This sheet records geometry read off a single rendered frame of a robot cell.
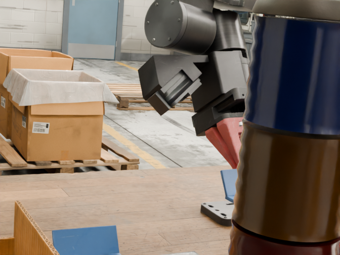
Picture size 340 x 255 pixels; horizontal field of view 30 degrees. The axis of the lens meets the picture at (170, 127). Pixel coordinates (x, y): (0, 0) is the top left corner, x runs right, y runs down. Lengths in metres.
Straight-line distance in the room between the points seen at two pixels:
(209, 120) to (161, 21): 0.12
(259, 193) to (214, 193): 0.80
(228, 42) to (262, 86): 0.54
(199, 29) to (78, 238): 0.26
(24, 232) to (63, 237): 0.04
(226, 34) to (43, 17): 10.71
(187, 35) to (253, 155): 0.49
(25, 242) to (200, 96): 0.25
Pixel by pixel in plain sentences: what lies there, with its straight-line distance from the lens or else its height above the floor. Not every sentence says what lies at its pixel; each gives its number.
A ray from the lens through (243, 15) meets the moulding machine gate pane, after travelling 9.78.
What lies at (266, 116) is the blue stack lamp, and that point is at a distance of 0.20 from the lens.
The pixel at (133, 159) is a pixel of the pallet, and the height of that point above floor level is 0.14.
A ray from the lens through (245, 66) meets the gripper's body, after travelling 0.73.
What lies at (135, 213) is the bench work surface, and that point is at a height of 0.90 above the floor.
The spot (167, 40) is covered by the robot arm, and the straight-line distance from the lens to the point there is 0.69.
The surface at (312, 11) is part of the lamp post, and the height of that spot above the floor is 1.19.
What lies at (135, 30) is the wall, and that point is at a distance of 11.89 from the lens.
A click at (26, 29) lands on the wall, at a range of 11.37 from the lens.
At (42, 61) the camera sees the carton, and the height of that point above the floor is 0.69.
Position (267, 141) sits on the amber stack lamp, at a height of 1.15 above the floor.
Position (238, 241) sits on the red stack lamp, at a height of 1.11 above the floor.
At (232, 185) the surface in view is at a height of 1.00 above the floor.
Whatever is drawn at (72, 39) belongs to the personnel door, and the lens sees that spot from 11.53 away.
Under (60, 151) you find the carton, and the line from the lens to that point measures 4.02.
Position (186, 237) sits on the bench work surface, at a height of 0.90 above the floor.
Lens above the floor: 1.19
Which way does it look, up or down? 11 degrees down
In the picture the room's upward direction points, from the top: 5 degrees clockwise
